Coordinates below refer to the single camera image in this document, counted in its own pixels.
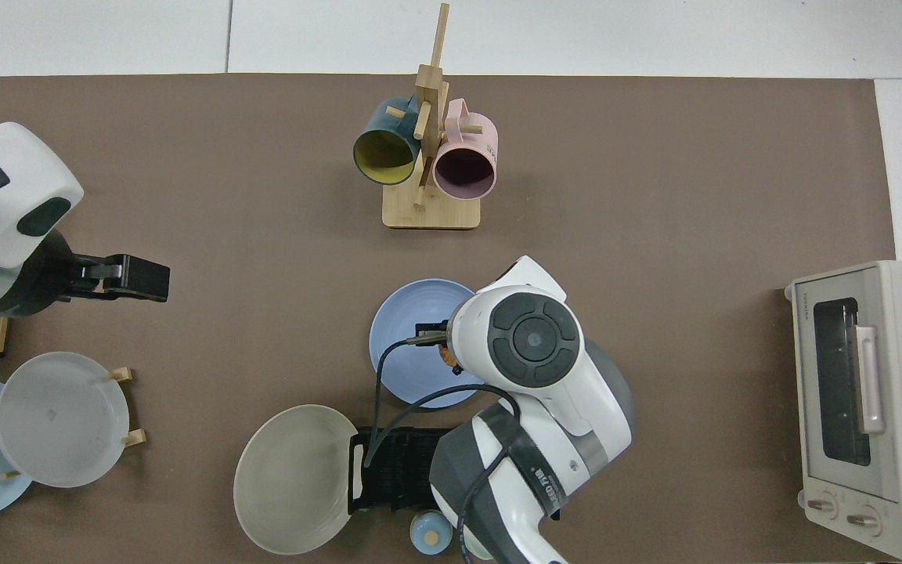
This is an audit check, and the brown table cloth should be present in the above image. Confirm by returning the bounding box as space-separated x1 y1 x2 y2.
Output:
0 74 898 564

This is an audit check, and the wooden dish rack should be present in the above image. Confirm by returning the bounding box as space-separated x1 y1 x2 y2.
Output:
0 366 147 481

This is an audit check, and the black dish rack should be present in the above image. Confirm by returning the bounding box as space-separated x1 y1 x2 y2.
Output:
348 427 453 515

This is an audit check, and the pale toaster oven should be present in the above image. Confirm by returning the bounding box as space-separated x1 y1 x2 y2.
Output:
784 260 902 562

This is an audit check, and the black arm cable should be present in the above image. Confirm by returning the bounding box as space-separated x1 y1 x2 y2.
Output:
363 333 526 564

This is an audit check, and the dark blue mug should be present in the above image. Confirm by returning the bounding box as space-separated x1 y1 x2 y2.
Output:
353 96 422 186

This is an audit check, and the grey plate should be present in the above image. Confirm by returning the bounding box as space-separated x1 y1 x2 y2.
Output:
0 352 130 489

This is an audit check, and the beige plate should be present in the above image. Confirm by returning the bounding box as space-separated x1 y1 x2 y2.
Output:
233 404 360 556

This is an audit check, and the small blue round thing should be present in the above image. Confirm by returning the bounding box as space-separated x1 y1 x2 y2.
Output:
410 510 453 556

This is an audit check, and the pink mug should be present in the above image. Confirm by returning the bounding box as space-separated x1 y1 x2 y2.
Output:
432 98 499 200

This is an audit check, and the wooden cup stand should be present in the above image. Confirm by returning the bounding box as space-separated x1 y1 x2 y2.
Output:
382 2 482 230

